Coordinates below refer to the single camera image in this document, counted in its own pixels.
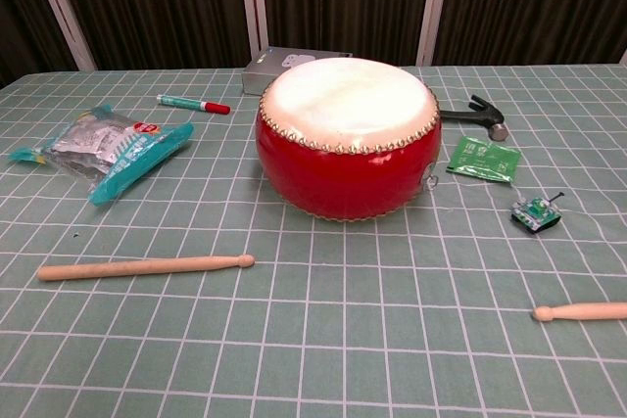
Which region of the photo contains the wooden drumstick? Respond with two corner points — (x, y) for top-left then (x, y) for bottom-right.
(532, 302), (627, 324)
(36, 254), (257, 283)

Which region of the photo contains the black claw hammer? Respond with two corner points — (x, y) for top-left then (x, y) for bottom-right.
(438, 93), (508, 144)

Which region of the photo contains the red drum white skin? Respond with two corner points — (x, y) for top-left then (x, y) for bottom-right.
(254, 56), (440, 222)

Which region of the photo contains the teal clear snack bag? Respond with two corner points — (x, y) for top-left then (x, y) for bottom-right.
(7, 104), (195, 208)

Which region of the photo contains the green marker red cap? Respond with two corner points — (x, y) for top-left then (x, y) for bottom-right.
(156, 94), (231, 116)

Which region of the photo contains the white partition post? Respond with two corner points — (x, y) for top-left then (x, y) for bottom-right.
(236, 0), (270, 67)
(415, 0), (455, 67)
(29, 0), (97, 71)

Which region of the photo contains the green circuit board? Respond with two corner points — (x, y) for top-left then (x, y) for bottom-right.
(445, 135), (521, 185)

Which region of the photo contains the silver earbuds box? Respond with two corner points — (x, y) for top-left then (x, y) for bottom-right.
(240, 45), (354, 96)

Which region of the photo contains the small green electronic module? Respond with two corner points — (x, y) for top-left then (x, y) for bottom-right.
(509, 191), (565, 235)

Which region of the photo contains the green grid cutting mat table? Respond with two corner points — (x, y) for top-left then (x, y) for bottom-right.
(0, 64), (627, 418)

